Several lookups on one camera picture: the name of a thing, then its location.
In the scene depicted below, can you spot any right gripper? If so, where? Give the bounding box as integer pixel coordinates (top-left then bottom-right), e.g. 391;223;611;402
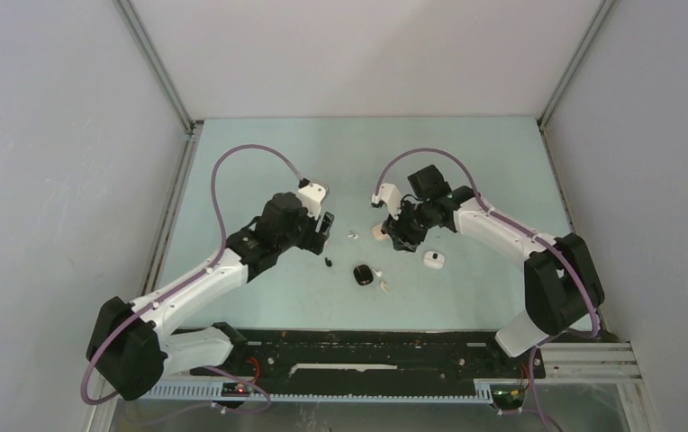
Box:
383;196;434;253

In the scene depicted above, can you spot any beige earbud charging case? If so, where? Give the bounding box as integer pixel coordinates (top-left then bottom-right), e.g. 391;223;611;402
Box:
372;225;389;241

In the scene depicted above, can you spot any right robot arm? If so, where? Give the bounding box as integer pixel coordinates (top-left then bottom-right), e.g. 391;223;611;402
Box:
371;165;605;376

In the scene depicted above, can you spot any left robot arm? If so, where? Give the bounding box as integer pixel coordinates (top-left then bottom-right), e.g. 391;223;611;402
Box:
86;183;334;401

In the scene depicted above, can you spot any white earbud charging case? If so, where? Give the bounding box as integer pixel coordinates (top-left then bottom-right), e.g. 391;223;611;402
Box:
423;251;446;270

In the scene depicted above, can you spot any black earbud charging case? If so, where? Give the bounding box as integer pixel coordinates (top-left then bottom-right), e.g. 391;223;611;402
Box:
353;265;375;286

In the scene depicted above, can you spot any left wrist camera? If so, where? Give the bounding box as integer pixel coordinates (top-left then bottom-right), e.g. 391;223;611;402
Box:
295;179;329;220

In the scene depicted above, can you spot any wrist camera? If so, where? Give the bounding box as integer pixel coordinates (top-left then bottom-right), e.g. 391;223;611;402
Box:
371;183;403;220
295;179;329;220

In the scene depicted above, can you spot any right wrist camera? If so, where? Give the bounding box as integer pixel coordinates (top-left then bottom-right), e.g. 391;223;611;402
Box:
371;183;403;220

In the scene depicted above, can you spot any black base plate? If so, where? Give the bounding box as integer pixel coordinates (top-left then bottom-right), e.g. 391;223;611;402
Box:
222;328;538;398

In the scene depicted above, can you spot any grey cable duct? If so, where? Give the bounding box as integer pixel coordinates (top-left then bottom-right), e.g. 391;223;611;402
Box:
140;381;494;405

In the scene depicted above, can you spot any aluminium frame rail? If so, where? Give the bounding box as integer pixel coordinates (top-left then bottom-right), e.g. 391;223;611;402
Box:
534;342;643;384

